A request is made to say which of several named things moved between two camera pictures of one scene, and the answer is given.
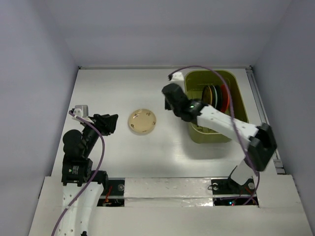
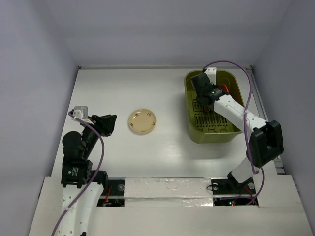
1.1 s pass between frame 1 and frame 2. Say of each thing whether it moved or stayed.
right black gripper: moved
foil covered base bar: stayed
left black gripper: stayed
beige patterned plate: stayed
